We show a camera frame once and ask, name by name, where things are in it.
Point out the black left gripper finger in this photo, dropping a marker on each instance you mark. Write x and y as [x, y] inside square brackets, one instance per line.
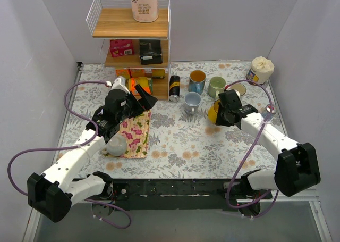
[142, 94]
[149, 102]

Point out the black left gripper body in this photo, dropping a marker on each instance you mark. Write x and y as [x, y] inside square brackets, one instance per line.
[135, 103]

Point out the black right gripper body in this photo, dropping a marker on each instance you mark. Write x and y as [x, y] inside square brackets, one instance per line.
[221, 117]

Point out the yellow mug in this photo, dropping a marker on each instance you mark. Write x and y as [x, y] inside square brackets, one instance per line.
[212, 113]

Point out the cream ceramic mug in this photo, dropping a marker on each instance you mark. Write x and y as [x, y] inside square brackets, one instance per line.
[240, 88]

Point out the light green mug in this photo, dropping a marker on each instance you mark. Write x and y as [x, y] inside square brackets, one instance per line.
[216, 86]

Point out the grey-blue mug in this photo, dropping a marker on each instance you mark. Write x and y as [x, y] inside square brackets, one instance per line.
[192, 101]

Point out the white ceramic mug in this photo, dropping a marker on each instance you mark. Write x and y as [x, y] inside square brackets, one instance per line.
[116, 146]

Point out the blue butterfly ceramic mug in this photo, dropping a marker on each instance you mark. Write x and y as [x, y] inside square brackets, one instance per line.
[197, 80]

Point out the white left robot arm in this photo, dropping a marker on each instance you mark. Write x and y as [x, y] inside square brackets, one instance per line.
[54, 192]

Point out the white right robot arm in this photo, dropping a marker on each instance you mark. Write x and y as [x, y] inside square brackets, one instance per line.
[297, 166]

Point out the orange yellow sponge pack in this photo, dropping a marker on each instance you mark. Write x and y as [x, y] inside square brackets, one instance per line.
[144, 82]

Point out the floral serving tray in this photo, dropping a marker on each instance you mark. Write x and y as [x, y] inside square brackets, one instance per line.
[136, 132]

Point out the yellow box middle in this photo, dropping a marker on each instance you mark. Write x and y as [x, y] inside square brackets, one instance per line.
[136, 73]

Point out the yellow box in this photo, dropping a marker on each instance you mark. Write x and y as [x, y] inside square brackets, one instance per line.
[136, 73]
[125, 73]
[158, 73]

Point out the yellow box right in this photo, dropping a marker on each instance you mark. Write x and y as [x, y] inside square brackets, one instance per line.
[158, 73]

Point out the yellow box left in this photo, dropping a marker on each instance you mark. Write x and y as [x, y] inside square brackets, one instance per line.
[125, 73]

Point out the black beverage can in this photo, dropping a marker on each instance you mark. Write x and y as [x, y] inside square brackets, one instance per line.
[174, 88]

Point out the black coffee bag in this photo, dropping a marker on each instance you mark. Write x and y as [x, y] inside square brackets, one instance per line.
[150, 52]

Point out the red tissue box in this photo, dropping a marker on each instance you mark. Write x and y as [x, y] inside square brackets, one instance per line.
[121, 47]

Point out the floral tablecloth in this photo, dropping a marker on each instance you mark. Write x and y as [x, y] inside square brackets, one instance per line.
[180, 145]

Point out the cartoon jar with cloth lid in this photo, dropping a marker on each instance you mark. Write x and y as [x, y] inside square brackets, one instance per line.
[260, 70]

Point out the wrapped toilet paper roll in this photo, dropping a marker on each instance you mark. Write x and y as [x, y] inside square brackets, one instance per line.
[145, 11]

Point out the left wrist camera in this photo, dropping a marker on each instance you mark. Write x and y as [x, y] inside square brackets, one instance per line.
[119, 83]

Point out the wooden wire shelf rack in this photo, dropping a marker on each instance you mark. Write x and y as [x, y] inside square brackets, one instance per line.
[112, 22]

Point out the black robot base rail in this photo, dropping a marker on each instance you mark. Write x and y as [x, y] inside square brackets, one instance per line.
[170, 194]

